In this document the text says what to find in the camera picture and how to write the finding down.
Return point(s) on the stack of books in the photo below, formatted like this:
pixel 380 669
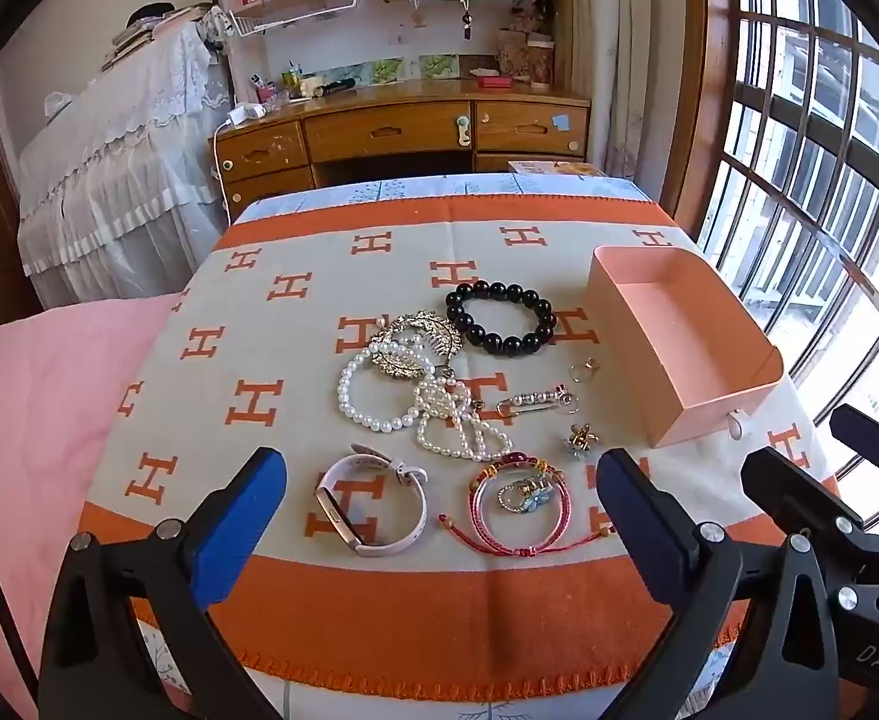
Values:
pixel 147 30

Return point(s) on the pink wrist watch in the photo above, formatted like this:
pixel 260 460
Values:
pixel 330 511

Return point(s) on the red flat box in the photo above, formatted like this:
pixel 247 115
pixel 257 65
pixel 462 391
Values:
pixel 495 81

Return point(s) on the white charger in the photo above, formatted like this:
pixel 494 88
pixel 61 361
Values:
pixel 248 114

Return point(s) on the floral gift box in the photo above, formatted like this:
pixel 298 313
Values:
pixel 513 52

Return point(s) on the orange cover book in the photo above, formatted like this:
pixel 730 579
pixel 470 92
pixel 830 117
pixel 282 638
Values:
pixel 559 167

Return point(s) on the blue tree-print sheet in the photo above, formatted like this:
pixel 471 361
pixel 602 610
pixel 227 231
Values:
pixel 409 191

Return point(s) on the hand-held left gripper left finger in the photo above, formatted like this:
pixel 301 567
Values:
pixel 240 525

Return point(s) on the hanging keys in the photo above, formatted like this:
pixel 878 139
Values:
pixel 467 24

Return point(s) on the green picture strip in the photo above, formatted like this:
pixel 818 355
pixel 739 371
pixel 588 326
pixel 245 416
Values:
pixel 387 69

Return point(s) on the blue rhinestone flower clip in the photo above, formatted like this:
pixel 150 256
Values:
pixel 537 493

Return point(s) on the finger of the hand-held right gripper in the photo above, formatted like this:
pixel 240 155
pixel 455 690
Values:
pixel 792 484
pixel 878 439

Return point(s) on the silver safety pin brooch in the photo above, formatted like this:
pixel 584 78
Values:
pixel 537 397

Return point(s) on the black flashlight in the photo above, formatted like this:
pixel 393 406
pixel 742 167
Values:
pixel 334 86

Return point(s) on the pale curtain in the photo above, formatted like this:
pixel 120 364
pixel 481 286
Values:
pixel 634 75

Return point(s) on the floral jar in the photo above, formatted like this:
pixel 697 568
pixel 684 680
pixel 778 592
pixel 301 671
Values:
pixel 541 64

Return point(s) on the pink cardboard box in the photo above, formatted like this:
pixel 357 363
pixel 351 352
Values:
pixel 709 412

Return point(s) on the wooden desk with drawers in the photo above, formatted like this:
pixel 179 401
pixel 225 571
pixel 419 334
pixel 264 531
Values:
pixel 394 131

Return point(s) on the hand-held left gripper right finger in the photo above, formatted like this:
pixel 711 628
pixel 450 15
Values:
pixel 630 517

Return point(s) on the orange patterned blanket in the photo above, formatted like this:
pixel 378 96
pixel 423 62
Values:
pixel 259 315

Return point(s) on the gold flower brooch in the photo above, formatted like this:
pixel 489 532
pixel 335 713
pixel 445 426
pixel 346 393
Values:
pixel 580 441

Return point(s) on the pen holder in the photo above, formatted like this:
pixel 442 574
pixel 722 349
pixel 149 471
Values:
pixel 291 82

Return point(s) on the lace covered piano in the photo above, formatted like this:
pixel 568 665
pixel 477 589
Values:
pixel 132 150

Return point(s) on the metal window grille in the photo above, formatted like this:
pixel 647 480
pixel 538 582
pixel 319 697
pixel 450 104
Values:
pixel 822 165

